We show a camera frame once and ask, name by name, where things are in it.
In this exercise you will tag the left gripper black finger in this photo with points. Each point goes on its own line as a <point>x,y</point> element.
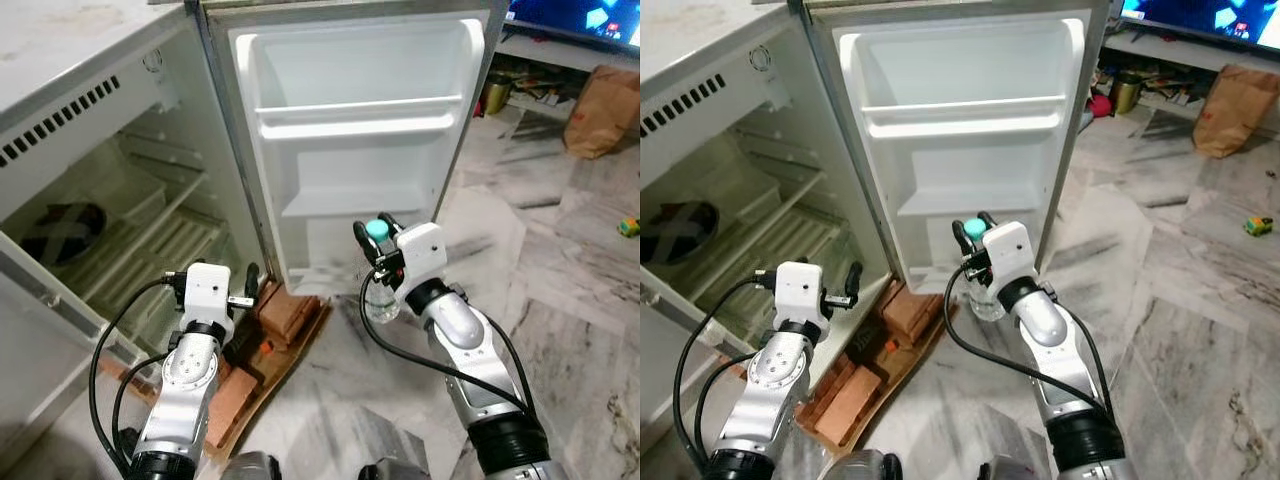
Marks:
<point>854,280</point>
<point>252,280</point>

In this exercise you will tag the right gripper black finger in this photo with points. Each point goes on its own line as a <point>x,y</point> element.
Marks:
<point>392,222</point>
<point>362,245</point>
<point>988,220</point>
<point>960,243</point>

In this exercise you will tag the clear bottle teal cap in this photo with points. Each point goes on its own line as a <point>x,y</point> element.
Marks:
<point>377,231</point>
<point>975,229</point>

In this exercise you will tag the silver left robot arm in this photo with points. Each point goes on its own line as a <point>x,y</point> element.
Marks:
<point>770,385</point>
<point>185,385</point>

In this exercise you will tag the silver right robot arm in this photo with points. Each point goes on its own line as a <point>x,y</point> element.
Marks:
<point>455,330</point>
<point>1040,325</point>

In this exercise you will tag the white fridge shelf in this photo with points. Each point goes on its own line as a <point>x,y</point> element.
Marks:
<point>160,250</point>
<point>790,250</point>

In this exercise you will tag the small grey fridge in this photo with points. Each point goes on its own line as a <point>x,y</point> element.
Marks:
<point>70,40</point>
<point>700,40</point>

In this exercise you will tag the orange clay brick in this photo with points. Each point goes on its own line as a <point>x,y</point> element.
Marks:
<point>850,405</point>
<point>290,315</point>
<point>240,395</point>
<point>912,315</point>

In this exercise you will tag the black box orange button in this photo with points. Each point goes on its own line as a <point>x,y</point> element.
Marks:
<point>872,345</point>
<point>245,352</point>

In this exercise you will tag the brown wooden board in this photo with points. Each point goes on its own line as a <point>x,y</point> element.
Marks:
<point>900,385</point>
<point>285,375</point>

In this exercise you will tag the small red ball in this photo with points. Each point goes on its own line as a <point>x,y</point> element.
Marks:
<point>1100,106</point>

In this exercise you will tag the gold metal can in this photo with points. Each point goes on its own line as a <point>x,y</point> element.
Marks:
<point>496,97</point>
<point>1127,95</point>

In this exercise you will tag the black round pot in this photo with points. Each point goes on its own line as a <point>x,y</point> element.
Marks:
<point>60,235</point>
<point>680,235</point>

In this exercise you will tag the grey right robot leg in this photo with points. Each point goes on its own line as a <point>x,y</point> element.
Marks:
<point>385,470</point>
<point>1005,470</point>

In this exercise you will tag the small green yellow toy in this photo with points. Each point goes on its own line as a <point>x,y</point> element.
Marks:
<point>628,228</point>
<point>1258,226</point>

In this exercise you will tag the white low television cabinet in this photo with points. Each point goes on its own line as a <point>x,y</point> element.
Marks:
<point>540,50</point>
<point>1160,45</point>

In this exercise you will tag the brown paper bag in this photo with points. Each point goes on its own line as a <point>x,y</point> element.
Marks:
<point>605,115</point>
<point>1235,110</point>

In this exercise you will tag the flat television screen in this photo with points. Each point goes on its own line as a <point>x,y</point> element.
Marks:
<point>1200,15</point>
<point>580,15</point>

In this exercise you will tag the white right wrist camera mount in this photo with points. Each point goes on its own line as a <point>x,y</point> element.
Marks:
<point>1010,252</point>
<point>422,255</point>

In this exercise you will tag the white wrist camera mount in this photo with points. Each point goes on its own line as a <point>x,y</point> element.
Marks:
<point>800,290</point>
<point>208,290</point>
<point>1010,252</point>
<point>422,255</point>

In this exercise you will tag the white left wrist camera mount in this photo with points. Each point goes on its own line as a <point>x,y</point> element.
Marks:
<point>208,290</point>
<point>800,290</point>

